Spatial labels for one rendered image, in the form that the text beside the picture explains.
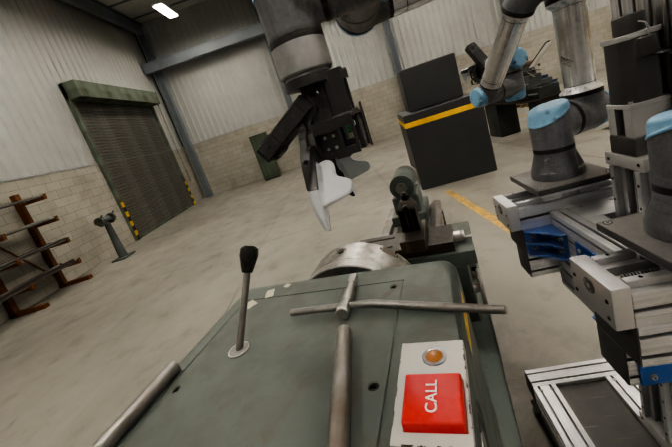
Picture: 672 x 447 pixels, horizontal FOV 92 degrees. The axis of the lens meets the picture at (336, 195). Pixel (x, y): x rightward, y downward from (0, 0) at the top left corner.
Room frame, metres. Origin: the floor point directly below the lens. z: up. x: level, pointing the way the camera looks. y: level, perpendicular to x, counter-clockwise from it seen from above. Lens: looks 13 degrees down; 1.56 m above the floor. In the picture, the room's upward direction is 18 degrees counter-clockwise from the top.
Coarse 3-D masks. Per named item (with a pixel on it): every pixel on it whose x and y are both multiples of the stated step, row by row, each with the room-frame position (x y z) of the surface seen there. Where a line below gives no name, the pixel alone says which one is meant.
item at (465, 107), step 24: (408, 72) 5.53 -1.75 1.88; (432, 72) 5.46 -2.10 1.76; (456, 72) 5.38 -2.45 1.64; (408, 96) 5.55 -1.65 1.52; (432, 96) 5.47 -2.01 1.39; (456, 96) 5.40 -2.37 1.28; (408, 120) 5.18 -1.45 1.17; (432, 120) 5.11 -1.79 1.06; (456, 120) 5.04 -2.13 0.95; (480, 120) 4.97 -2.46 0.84; (408, 144) 5.63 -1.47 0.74; (432, 144) 5.13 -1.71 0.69; (456, 144) 5.06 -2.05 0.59; (480, 144) 4.99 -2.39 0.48; (432, 168) 5.15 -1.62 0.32; (456, 168) 5.08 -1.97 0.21; (480, 168) 5.00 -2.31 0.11
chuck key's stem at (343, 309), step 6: (354, 276) 0.56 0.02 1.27; (348, 282) 0.55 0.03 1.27; (354, 282) 0.55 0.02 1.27; (348, 288) 0.52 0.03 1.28; (354, 288) 0.54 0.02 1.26; (342, 294) 0.51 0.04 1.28; (348, 294) 0.50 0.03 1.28; (354, 294) 0.52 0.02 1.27; (342, 300) 0.49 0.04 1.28; (348, 300) 0.49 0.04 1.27; (342, 306) 0.47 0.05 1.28; (348, 306) 0.48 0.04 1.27; (336, 312) 0.47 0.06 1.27; (342, 312) 0.47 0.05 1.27; (348, 312) 0.47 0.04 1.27; (342, 318) 0.47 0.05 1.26
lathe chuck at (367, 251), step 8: (336, 248) 0.83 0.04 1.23; (344, 248) 0.80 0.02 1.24; (352, 248) 0.78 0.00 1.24; (360, 248) 0.78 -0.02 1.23; (368, 248) 0.77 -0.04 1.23; (376, 248) 0.77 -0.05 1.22; (328, 256) 0.81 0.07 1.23; (336, 256) 0.77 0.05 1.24; (344, 256) 0.75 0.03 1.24; (352, 256) 0.74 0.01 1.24; (360, 256) 0.73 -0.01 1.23; (368, 256) 0.73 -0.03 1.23; (376, 256) 0.74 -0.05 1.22; (384, 256) 0.74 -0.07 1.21; (392, 256) 0.75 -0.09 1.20; (400, 256) 0.77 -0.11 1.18; (320, 264) 0.79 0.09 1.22; (384, 264) 0.71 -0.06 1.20; (392, 264) 0.72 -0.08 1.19; (400, 264) 0.74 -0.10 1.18; (408, 264) 0.76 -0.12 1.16
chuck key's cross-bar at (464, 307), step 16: (336, 304) 0.49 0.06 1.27; (352, 304) 0.48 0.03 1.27; (368, 304) 0.47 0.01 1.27; (384, 304) 0.46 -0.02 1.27; (400, 304) 0.44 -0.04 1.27; (416, 304) 0.43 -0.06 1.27; (432, 304) 0.42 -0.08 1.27; (448, 304) 0.41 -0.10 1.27; (464, 304) 0.40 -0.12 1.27; (480, 304) 0.39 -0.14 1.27
